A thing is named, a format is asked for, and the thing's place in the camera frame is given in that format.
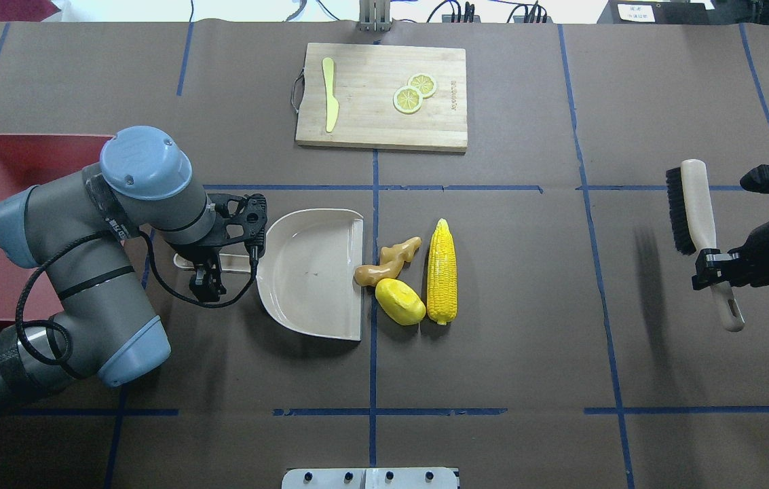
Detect yellow-green plastic knife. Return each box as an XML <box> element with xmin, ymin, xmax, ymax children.
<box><xmin>322</xmin><ymin>58</ymin><xmax>340</xmax><ymax>133</ymax></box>

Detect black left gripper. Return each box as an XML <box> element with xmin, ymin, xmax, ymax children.
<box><xmin>193</xmin><ymin>193</ymin><xmax>267</xmax><ymax>303</ymax></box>

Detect bamboo cutting board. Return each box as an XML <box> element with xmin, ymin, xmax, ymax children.
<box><xmin>295</xmin><ymin>43</ymin><xmax>468</xmax><ymax>153</ymax></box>

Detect tan toy ginger root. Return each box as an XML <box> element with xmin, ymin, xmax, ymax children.
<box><xmin>354</xmin><ymin>236</ymin><xmax>422</xmax><ymax>286</ymax></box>

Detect yellow toy corn cob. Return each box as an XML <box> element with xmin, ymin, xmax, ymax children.
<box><xmin>426</xmin><ymin>219</ymin><xmax>458</xmax><ymax>325</ymax></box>

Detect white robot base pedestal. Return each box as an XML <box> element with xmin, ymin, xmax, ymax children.
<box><xmin>281</xmin><ymin>467</ymin><xmax>461</xmax><ymax>488</ymax></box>

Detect lemon slice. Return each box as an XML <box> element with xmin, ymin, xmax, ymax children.
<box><xmin>407</xmin><ymin>73</ymin><xmax>438</xmax><ymax>99</ymax></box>
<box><xmin>392</xmin><ymin>86</ymin><xmax>425</xmax><ymax>115</ymax></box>

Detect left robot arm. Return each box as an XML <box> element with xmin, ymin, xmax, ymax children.
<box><xmin>0</xmin><ymin>125</ymin><xmax>267</xmax><ymax>417</ymax></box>

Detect beige hand brush black bristles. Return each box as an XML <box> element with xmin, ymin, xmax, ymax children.
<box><xmin>664</xmin><ymin>159</ymin><xmax>745</xmax><ymax>332</ymax></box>

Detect upper lemon slice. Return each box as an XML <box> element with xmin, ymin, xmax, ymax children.
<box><xmin>407</xmin><ymin>73</ymin><xmax>438</xmax><ymax>99</ymax></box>

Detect beige plastic dustpan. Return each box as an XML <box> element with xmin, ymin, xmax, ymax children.
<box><xmin>173</xmin><ymin>208</ymin><xmax>365</xmax><ymax>342</ymax></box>

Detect lower lemon slice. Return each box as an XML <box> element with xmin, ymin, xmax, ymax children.
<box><xmin>392</xmin><ymin>86</ymin><xmax>425</xmax><ymax>115</ymax></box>

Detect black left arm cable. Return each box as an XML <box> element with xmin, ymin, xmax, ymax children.
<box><xmin>14</xmin><ymin>231</ymin><xmax>259</xmax><ymax>381</ymax></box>

